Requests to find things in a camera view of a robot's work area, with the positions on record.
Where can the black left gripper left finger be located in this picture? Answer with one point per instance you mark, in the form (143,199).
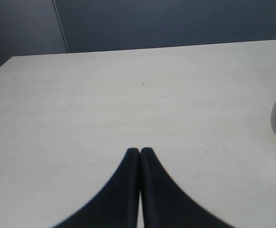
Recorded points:
(116,205)

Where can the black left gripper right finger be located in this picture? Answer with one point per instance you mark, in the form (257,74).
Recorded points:
(165,204)

